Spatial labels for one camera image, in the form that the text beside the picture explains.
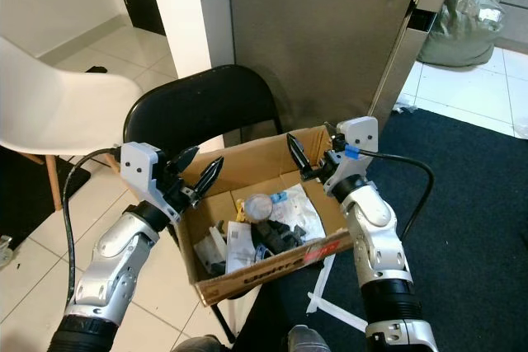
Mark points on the green cloth bag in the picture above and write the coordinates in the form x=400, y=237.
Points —
x=458, y=35

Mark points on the small black floor object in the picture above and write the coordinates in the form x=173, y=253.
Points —
x=96, y=68

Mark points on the white plastic wrapper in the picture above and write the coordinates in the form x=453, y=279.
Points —
x=301, y=212

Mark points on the grey robot right foot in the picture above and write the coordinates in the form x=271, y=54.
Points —
x=308, y=340

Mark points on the brown cardboard box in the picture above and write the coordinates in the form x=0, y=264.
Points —
x=256, y=158

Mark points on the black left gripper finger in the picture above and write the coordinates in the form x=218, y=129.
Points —
x=207, y=176
x=186, y=160

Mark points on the black plastic trash piece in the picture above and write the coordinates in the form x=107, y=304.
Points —
x=279, y=238

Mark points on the grey robot foot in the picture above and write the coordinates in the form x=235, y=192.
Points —
x=308, y=340
x=198, y=344

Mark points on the black folding chair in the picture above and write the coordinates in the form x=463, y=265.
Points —
x=198, y=105

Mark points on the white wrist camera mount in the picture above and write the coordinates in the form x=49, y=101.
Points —
x=140, y=166
x=359, y=133

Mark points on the grey robot left foot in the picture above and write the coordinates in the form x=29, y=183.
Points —
x=198, y=344

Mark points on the grey metal door panel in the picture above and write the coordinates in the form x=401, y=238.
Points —
x=313, y=30

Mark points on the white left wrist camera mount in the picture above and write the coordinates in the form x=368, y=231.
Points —
x=140, y=166

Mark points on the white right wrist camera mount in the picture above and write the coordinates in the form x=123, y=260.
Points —
x=359, y=133

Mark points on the round clear plastic lid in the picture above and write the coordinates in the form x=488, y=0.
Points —
x=258, y=207

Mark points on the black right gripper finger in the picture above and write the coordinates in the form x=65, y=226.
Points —
x=300, y=157
x=331, y=133

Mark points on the dark blue rug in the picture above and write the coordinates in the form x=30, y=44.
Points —
x=478, y=228

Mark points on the white plastic chair wooden legs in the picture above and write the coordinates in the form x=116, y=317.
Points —
x=58, y=113

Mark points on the white labelled paper packet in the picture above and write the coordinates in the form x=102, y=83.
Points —
x=239, y=246

